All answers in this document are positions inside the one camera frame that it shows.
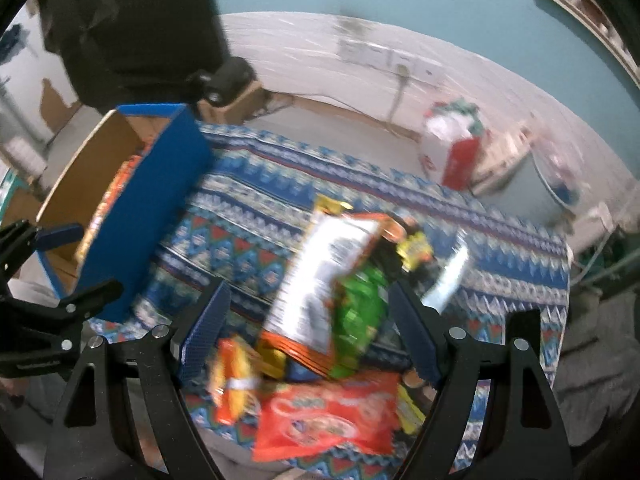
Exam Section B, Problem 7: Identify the yellow-green snack packet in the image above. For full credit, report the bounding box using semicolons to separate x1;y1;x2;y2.
397;385;427;436

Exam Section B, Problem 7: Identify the silver foil snack packet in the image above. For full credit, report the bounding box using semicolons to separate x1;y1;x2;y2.
421;232;471;313

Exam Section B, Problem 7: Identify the black round device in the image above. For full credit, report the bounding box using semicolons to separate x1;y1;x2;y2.
187;57;257;107

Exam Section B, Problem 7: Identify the blue cardboard box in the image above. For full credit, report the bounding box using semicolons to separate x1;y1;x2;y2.
36;103;217;322

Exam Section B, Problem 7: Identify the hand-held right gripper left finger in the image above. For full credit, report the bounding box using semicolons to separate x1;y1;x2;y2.
42;277;233;480

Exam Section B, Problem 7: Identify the white wall socket strip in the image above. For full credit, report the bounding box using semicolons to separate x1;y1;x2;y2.
339;40;443;86

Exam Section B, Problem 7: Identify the small orange snack packet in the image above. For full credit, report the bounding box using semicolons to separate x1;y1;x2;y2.
209;337;263;425

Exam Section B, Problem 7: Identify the silver and orange snack packet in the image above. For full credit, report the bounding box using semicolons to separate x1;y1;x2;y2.
257;212;396;378

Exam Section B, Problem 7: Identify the grey round bin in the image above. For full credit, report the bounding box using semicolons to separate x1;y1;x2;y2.
472;150;576;228

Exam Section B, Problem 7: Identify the black hanging cloth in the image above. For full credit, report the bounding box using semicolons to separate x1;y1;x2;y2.
39;0;231;111

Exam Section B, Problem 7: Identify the black and yellow snack packet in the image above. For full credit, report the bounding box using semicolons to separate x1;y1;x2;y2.
380;217;437;281

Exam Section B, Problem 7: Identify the green snack packet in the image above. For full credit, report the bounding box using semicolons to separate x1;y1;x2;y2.
330;265;392;380

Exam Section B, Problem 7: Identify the red white green bag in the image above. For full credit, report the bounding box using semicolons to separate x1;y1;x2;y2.
417;99;493;191

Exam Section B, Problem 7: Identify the patterned blue blanket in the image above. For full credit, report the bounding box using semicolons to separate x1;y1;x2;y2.
92;121;571;476

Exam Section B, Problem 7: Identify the brown cardboard box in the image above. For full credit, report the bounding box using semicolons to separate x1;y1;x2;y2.
197;80;293;126

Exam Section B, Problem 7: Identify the large orange-red snack packet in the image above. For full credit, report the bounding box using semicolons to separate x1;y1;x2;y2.
251;372;403;463

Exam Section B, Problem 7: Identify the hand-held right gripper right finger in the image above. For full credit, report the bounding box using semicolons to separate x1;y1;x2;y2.
389;280;574;480

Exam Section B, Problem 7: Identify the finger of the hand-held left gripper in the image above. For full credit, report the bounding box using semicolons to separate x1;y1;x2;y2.
0;280;124;377
0;220;84;283

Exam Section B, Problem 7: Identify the grey cloth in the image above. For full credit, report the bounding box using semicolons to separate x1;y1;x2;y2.
552;290;632;448

